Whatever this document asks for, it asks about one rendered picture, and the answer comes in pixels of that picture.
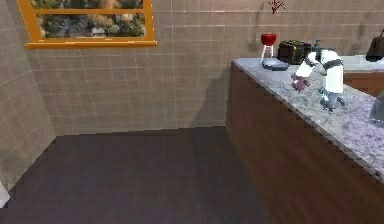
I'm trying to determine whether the white pipe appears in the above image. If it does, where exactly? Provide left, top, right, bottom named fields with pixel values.
left=294, top=49, right=345, bottom=95

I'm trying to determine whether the dark grey flat dish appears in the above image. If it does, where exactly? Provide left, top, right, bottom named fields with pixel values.
left=261, top=58, right=291, bottom=72

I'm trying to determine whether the brown wooden kitchen counter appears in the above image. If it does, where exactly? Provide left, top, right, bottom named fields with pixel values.
left=225, top=57, right=384, bottom=224

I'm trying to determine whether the red and white stand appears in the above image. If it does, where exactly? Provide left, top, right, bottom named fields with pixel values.
left=260, top=32, right=278, bottom=63

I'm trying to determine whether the purple metal character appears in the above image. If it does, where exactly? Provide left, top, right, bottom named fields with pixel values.
left=290, top=73, right=313, bottom=92

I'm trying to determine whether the black toaster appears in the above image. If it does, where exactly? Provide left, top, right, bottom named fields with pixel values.
left=277, top=39, right=313, bottom=66

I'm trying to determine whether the dark bare twig plant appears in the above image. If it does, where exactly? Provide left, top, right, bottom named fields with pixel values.
left=267, top=0, right=286, bottom=15

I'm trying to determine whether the orange framed window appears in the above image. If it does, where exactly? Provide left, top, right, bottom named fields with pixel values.
left=16, top=0, right=158, bottom=50

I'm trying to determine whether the grey metal character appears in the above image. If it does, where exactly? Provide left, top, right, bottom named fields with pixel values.
left=317, top=86, right=347, bottom=114

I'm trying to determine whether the dark teal soap bottle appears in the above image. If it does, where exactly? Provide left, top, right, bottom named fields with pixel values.
left=311, top=39, right=324, bottom=54

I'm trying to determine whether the white sink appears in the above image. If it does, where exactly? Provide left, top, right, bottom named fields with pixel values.
left=339, top=54, right=384, bottom=72

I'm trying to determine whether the grey glass object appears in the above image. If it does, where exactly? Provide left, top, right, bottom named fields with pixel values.
left=368, top=90, right=384, bottom=128

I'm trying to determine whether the black kettle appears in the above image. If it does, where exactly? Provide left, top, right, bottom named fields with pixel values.
left=365, top=28, right=384, bottom=63

